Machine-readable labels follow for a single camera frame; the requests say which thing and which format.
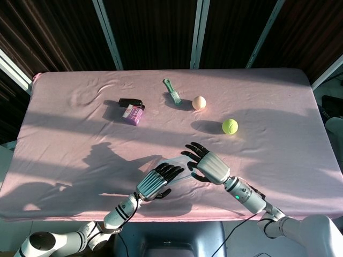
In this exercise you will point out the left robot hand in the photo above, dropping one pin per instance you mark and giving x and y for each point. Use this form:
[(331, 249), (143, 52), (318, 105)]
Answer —
[(151, 184)]

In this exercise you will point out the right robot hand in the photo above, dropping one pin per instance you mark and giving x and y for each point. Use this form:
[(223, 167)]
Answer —
[(213, 167)]

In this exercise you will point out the clear blue plastic container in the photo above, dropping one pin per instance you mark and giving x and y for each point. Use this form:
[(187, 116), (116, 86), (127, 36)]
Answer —
[(175, 161)]

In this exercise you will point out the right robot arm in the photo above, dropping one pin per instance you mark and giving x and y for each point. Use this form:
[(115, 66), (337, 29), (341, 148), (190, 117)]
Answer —
[(252, 199)]

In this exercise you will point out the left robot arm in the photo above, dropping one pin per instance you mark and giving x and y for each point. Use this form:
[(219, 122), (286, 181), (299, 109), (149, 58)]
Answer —
[(120, 211)]

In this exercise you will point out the purple carton box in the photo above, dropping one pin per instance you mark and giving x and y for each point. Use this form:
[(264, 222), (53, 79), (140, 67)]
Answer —
[(134, 115)]

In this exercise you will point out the yellow-green tennis ball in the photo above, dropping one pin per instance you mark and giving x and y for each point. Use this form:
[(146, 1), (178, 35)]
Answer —
[(230, 126)]

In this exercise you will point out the grey-blue robot torso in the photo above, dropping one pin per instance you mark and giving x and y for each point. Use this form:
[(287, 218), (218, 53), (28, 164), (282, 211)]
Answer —
[(171, 235)]

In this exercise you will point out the peach ball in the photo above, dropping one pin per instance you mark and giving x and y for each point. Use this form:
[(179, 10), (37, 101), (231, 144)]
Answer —
[(199, 102)]

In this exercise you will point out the pink tablecloth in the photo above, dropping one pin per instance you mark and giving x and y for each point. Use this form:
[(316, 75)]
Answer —
[(80, 150)]

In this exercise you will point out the green brush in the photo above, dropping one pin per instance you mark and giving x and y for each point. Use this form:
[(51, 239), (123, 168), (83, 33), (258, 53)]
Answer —
[(174, 95)]

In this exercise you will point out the black stapler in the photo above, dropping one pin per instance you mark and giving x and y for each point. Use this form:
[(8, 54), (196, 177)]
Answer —
[(131, 102)]

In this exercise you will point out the white frame post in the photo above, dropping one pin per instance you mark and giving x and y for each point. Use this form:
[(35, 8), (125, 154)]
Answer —
[(108, 34), (265, 34), (14, 71), (328, 71), (199, 34)]

